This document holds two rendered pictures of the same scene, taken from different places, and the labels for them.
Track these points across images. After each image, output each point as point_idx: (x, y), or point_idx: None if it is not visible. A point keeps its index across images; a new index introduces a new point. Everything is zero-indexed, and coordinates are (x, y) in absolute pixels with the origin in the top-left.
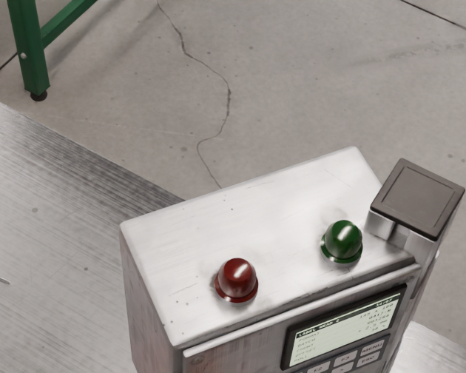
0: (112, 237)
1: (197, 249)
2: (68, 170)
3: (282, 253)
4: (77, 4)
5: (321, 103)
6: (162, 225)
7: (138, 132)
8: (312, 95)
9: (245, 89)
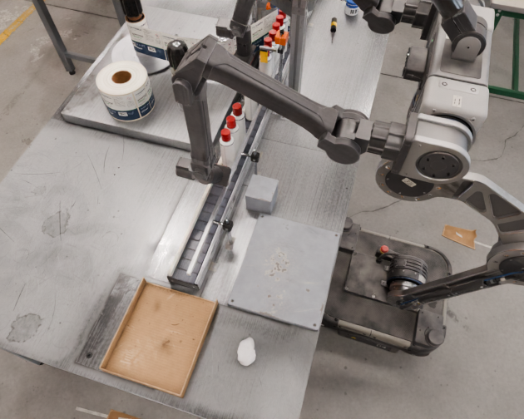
0: (358, 60)
1: None
2: (375, 46)
3: None
4: (492, 87)
5: (513, 191)
6: None
7: None
8: (516, 187)
9: (501, 164)
